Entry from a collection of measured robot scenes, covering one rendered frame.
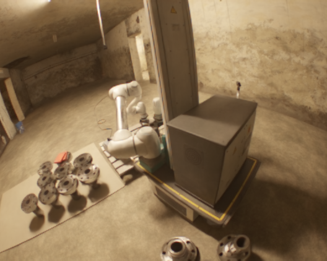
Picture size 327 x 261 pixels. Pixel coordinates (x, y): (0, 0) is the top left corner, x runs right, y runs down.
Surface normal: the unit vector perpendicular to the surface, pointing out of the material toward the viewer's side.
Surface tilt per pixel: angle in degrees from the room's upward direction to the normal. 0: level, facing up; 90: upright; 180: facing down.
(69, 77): 90
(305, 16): 90
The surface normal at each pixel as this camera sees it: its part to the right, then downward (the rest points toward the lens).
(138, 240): -0.14, -0.85
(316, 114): -0.77, 0.42
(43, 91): 0.61, 0.33
